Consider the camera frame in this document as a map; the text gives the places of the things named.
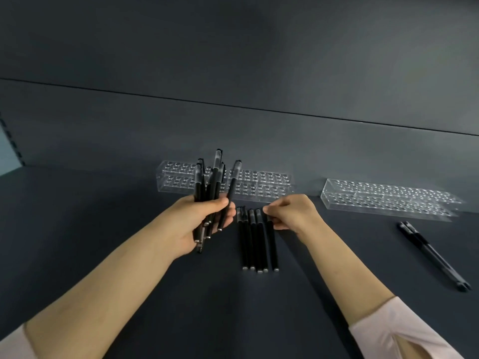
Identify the person's right hand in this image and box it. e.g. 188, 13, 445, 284
263, 194, 326, 237

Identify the person's left hand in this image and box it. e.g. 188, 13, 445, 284
153, 194, 237, 259

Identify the bunch of black pens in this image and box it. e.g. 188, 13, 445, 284
192, 149, 242, 255

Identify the black gel pen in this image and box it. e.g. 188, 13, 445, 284
256, 209, 269, 273
248, 209, 263, 273
397, 222, 465, 293
242, 209, 256, 270
236, 207, 248, 270
266, 215, 280, 273
403, 221, 472, 290

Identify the person's left forearm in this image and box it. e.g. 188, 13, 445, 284
23, 217, 181, 359

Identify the person's right forearm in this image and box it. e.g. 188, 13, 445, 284
299, 217, 396, 327

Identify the clear acrylic pen rack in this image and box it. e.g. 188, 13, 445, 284
155, 160, 296, 205
320, 179, 468, 222

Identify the pink shirt sleeve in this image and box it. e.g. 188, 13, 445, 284
348, 296, 465, 359
0, 324, 31, 359

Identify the slotted metal shelf rail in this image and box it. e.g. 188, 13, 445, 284
0, 111, 26, 167

